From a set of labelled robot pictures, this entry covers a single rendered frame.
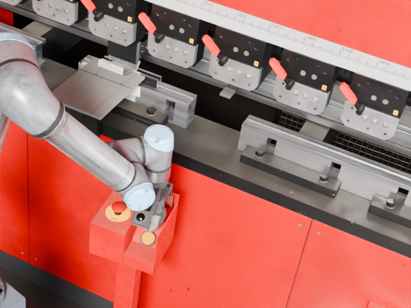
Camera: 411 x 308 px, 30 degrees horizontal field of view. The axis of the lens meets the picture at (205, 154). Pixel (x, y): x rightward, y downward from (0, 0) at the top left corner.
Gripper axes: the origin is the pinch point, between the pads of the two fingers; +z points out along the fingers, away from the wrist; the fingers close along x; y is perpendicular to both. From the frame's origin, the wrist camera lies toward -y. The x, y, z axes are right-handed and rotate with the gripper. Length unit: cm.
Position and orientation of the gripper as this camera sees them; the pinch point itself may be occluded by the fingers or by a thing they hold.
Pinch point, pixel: (148, 230)
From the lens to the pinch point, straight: 215.3
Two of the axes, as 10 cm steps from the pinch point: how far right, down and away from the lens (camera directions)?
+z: -1.1, 7.3, 6.7
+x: -9.4, -3.1, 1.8
